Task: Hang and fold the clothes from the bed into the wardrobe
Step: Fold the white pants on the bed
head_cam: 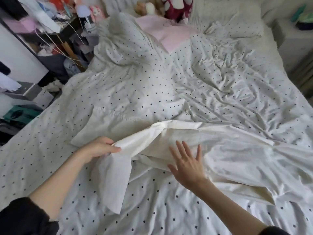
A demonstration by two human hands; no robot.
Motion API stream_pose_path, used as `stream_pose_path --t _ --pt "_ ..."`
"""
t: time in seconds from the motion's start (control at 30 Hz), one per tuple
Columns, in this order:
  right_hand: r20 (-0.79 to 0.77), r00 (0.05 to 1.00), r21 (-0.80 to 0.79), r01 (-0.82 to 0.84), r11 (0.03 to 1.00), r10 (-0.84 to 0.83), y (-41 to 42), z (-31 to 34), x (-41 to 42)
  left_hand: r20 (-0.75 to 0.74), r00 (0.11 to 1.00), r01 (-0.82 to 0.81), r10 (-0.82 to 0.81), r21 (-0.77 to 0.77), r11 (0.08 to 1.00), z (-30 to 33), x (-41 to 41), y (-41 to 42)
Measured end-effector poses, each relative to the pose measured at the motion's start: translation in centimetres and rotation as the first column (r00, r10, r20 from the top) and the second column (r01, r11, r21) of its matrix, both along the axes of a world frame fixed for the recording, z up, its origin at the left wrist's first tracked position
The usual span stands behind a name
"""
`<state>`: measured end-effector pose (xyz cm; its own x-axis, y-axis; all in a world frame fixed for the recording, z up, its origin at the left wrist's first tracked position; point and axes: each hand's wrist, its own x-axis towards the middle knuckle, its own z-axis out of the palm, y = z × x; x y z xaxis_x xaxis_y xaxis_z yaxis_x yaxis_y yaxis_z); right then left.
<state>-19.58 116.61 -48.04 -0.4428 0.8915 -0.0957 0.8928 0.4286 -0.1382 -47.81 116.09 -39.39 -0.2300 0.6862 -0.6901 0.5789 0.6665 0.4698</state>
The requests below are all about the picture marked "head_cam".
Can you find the person's left hand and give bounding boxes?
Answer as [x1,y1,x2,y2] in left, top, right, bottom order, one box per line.
[78,136,122,165]

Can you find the person's right hand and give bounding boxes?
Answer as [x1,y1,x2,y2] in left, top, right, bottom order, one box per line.
[168,140,208,194]

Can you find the cream white jacket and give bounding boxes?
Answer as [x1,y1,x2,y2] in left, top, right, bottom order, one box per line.
[70,106,313,215]

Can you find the person's left forearm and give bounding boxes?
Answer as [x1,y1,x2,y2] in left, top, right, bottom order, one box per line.
[0,153,94,235]

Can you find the person's right forearm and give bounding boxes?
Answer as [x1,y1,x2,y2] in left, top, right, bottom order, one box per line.
[195,180,291,235]

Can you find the white shoe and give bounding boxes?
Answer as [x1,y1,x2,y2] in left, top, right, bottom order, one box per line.
[44,82,60,93]
[51,79,66,90]

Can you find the white dotted bed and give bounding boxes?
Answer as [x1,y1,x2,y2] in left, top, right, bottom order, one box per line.
[0,0,313,235]

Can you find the blue patterned bag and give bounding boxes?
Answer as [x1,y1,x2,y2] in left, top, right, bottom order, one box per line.
[64,57,84,77]

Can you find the teal green box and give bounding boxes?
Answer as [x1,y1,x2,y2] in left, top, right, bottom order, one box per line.
[2,105,44,128]

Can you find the white cardboard box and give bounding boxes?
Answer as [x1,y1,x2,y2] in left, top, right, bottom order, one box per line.
[2,81,55,110]

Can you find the black hanging trousers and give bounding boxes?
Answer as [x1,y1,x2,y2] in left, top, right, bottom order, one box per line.
[0,124,22,145]

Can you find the grey bedside cabinet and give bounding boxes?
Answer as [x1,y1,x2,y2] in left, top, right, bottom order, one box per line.
[78,22,101,59]

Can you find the pale grey rolled blanket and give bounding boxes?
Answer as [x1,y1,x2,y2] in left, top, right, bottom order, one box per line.
[93,12,157,69]

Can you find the white hanging garment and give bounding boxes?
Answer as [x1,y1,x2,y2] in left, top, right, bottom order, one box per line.
[0,71,22,93]

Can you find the black hanging garment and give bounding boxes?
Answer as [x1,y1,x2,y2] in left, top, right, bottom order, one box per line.
[0,61,11,76]

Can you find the pink pillow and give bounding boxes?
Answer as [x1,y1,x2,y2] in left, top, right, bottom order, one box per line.
[134,14,201,53]

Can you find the small pink plush toy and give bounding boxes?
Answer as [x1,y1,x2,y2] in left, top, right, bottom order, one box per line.
[89,3,106,23]

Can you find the beige plush toy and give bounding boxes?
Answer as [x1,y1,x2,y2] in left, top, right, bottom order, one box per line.
[134,0,164,18]

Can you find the white pillow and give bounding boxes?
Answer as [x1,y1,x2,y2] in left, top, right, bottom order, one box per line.
[188,0,265,39]

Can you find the dark red fabric item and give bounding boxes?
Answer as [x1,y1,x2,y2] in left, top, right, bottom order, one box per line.
[160,0,194,24]

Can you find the white bedside cabinet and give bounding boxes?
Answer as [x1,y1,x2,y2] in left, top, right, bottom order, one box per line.
[271,17,313,74]

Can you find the white tufted headboard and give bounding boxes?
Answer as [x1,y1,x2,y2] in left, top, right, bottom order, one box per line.
[100,0,313,25]

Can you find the small black item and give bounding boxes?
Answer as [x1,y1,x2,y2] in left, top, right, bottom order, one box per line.
[296,22,313,31]

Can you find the wooden post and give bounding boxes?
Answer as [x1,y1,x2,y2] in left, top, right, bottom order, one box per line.
[61,39,88,71]

